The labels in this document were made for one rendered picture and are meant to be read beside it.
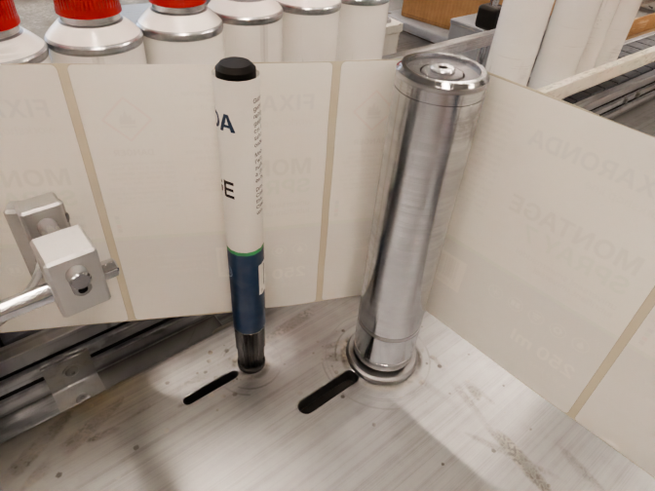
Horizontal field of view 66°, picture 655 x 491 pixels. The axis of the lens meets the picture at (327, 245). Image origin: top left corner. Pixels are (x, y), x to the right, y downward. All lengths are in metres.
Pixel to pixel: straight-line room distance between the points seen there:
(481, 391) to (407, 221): 0.14
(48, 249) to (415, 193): 0.15
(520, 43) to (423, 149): 0.41
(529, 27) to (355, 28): 0.25
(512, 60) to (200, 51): 0.39
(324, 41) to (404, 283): 0.21
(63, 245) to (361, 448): 0.18
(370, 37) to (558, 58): 0.35
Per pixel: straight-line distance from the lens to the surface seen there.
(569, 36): 0.72
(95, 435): 0.31
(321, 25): 0.39
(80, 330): 0.37
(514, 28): 0.61
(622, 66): 0.84
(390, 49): 0.80
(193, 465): 0.29
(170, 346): 0.40
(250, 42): 0.36
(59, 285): 0.21
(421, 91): 0.20
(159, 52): 0.33
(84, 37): 0.31
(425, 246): 0.24
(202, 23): 0.33
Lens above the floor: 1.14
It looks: 40 degrees down
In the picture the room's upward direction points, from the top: 5 degrees clockwise
